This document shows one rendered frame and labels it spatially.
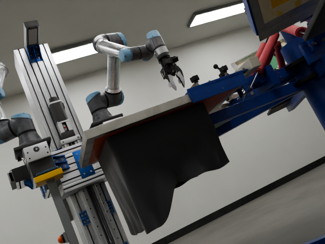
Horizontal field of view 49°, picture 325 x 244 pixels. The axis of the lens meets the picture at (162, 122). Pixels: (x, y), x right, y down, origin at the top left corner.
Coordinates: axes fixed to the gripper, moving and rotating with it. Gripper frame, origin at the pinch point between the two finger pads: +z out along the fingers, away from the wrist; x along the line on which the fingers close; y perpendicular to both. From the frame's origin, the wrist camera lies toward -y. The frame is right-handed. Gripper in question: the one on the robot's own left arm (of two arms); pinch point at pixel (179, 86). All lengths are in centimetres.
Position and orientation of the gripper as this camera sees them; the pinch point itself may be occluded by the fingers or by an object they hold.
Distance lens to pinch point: 190.8
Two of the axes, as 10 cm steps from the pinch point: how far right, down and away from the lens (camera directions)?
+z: 4.1, 8.9, -2.0
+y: -2.5, 3.2, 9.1
